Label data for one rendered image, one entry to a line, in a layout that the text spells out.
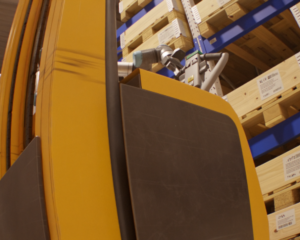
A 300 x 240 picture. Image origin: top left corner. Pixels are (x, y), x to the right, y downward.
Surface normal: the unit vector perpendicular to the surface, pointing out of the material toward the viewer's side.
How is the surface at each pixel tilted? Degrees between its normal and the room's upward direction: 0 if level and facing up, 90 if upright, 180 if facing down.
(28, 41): 90
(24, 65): 90
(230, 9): 90
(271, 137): 90
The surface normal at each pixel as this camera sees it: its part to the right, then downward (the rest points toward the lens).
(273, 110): -0.77, -0.18
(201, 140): 0.62, -0.37
